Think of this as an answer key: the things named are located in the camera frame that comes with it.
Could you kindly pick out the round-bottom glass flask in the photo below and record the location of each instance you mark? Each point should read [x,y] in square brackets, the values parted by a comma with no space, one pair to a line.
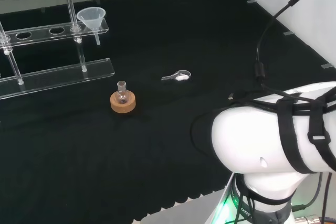
[122,98]

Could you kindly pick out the clear funnel stand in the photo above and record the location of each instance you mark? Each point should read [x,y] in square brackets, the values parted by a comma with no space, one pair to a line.
[65,77]

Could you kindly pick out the clear plastic funnel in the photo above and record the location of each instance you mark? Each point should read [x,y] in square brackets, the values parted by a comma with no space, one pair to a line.
[92,18]

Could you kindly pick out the black cloth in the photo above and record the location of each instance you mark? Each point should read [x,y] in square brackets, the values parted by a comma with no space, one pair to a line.
[157,142]

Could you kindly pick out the glass weighing funnel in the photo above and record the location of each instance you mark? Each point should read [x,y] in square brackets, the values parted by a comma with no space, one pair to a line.
[181,77]

